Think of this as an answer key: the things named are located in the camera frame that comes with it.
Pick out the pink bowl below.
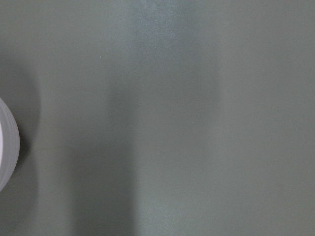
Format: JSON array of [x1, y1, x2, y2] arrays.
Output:
[[0, 99, 20, 191]]

